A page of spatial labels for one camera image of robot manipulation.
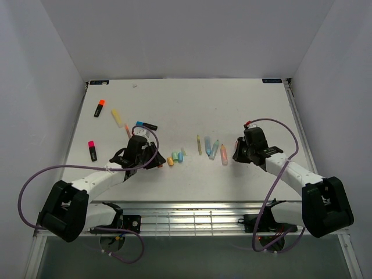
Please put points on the blue label sticker right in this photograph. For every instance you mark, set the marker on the blue label sticker right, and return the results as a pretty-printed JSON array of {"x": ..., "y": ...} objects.
[{"x": 272, "y": 81}]

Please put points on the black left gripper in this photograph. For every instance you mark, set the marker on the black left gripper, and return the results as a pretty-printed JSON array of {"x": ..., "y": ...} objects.
[{"x": 158, "y": 160}]

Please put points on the blue label sticker left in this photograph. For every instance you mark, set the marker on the blue label sticker left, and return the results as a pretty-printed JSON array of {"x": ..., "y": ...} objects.
[{"x": 99, "y": 82}]

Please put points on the black blue-capped highlighter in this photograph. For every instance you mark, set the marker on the black blue-capped highlighter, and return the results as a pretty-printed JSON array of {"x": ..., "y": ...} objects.
[{"x": 147, "y": 125}]

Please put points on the thin orange pen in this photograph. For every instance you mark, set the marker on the thin orange pen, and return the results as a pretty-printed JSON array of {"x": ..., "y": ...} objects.
[{"x": 127, "y": 130}]

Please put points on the pastel orange highlighter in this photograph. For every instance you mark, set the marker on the pastel orange highlighter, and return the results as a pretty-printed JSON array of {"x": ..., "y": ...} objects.
[{"x": 223, "y": 154}]

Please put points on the orange-capped clear highlighter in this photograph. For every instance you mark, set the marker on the orange-capped clear highlighter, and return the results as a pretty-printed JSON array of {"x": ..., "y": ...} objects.
[{"x": 234, "y": 146}]

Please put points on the pale yellow highlighter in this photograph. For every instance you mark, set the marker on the pale yellow highlighter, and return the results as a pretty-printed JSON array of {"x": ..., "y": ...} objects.
[{"x": 117, "y": 118}]

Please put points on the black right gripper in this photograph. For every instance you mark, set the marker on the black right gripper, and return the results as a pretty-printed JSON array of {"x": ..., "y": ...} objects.
[{"x": 238, "y": 156}]

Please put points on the aluminium table rail frame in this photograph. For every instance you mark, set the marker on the aluminium table rail frame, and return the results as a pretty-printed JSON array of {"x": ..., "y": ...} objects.
[{"x": 175, "y": 219}]

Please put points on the pastel green cap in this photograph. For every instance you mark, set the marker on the pastel green cap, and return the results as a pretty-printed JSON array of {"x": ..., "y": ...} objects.
[{"x": 175, "y": 156}]

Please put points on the pastel blue cap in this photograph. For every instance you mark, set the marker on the pastel blue cap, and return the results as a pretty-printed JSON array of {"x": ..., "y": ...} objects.
[{"x": 180, "y": 157}]

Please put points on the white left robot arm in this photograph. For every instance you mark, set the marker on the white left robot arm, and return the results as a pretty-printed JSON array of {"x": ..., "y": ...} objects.
[{"x": 68, "y": 209}]

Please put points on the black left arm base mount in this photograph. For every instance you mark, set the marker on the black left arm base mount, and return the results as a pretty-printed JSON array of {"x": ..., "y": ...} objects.
[{"x": 128, "y": 223}]

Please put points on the pastel blue highlighter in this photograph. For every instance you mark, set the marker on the pastel blue highlighter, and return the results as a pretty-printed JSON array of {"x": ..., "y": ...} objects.
[{"x": 208, "y": 147}]

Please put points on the pastel orange cap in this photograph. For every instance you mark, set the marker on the pastel orange cap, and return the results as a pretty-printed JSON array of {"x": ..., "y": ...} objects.
[{"x": 170, "y": 161}]

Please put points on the black pink-capped highlighter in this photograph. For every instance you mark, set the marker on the black pink-capped highlighter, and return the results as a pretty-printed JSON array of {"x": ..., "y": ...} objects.
[{"x": 92, "y": 150}]

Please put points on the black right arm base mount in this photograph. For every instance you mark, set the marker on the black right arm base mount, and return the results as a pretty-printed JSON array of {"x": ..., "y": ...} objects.
[{"x": 267, "y": 223}]

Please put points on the black orange-capped highlighter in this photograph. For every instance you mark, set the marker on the black orange-capped highlighter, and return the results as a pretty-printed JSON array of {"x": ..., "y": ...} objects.
[{"x": 99, "y": 108}]

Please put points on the blue label sticker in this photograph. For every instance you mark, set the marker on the blue label sticker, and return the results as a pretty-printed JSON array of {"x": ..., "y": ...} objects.
[
  {"x": 272, "y": 81},
  {"x": 99, "y": 82}
]

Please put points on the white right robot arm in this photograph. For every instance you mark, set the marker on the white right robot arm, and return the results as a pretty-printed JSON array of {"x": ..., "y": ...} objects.
[{"x": 324, "y": 206}]

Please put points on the pastel green highlighter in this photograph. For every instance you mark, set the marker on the pastel green highlighter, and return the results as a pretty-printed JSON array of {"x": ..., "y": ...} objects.
[{"x": 214, "y": 150}]

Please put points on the thin yellow highlighter pen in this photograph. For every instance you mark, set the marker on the thin yellow highlighter pen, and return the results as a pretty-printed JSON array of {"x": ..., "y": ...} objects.
[{"x": 199, "y": 145}]

